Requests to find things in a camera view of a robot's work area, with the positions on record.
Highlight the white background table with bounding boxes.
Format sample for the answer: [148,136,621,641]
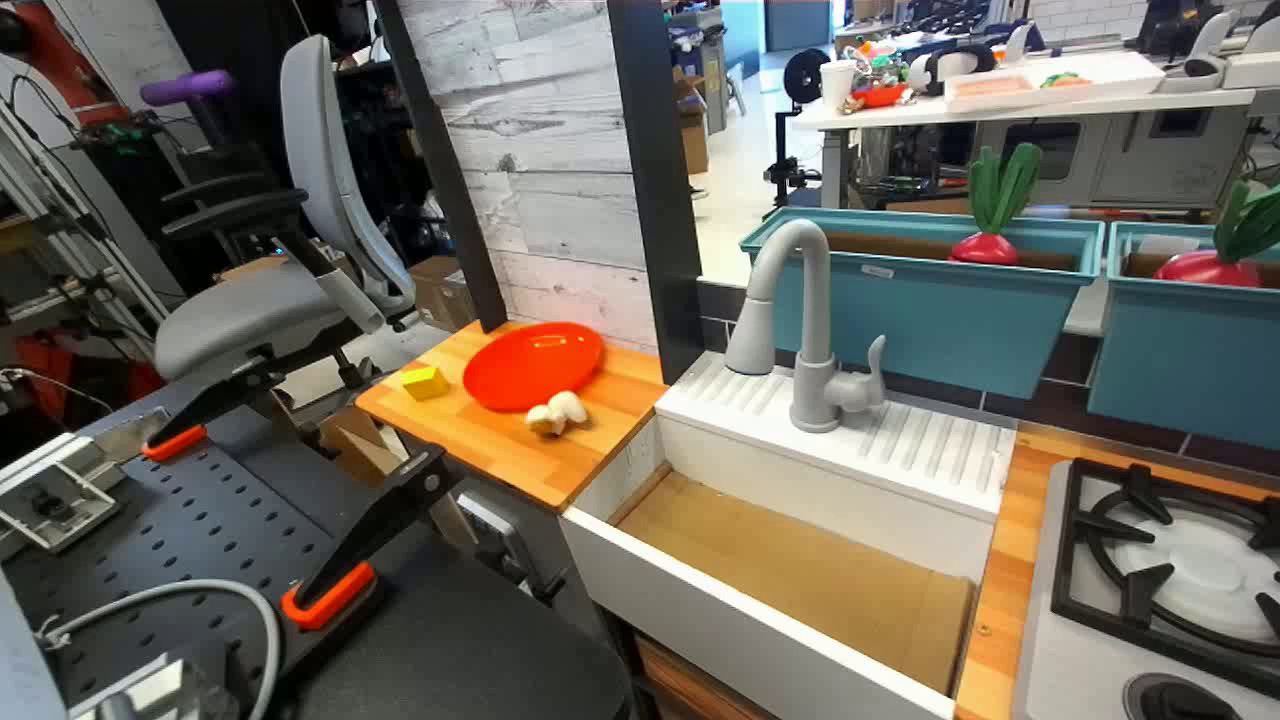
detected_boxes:
[796,46,1280,211]

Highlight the black round stand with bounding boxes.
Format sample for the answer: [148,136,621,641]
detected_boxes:
[768,43,833,206]

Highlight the yellow block toy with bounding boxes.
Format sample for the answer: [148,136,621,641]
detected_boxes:
[396,359,455,403]

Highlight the black rounded cover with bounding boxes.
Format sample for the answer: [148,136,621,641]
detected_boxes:
[286,533,636,720]

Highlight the dark perforated board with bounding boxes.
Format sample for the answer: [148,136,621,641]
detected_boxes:
[0,403,445,720]

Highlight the small black orange clamp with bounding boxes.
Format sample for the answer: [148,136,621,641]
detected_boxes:
[138,372,286,468]

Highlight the red radish toy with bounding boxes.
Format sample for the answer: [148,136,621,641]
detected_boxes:
[950,141,1047,267]
[1153,176,1280,290]

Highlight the gray toy faucet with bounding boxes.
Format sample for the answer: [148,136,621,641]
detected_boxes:
[720,214,892,436]

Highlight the black upright frame beam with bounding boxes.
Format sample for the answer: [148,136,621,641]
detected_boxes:
[605,0,708,388]

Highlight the white toy sink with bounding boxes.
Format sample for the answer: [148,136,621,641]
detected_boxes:
[557,346,1026,720]

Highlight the black stove grate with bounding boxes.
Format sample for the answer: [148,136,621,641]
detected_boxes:
[1053,454,1280,698]

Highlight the gray office chair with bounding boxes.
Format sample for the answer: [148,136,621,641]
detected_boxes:
[138,32,451,393]

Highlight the whitewashed wood backdrop panel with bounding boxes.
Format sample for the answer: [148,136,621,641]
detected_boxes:
[396,0,668,355]

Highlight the orange round plate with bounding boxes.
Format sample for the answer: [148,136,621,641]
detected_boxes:
[460,321,613,417]

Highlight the teal planter box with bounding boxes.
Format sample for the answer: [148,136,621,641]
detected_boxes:
[1085,214,1280,454]
[738,203,1111,403]

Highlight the silver metal bracket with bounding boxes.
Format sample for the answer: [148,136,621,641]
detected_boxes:
[0,451,125,552]

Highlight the red bowl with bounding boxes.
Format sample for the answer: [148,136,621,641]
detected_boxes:
[851,79,913,111]

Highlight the white mushroom toy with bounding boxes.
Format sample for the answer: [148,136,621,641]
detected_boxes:
[526,388,593,442]

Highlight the black stove knob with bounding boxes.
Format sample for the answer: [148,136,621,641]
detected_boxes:
[1123,671,1246,720]

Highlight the gray toy stove top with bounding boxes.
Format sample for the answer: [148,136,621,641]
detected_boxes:
[1012,451,1280,720]

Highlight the purple cylinder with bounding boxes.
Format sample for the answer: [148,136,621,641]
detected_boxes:
[138,68,242,111]

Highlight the large black orange clamp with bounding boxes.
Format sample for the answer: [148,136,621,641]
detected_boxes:
[278,448,466,637]

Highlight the black slanted frame beam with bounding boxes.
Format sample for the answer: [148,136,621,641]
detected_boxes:
[368,0,511,336]

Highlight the gray cable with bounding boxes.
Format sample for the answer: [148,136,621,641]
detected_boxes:
[36,577,289,720]

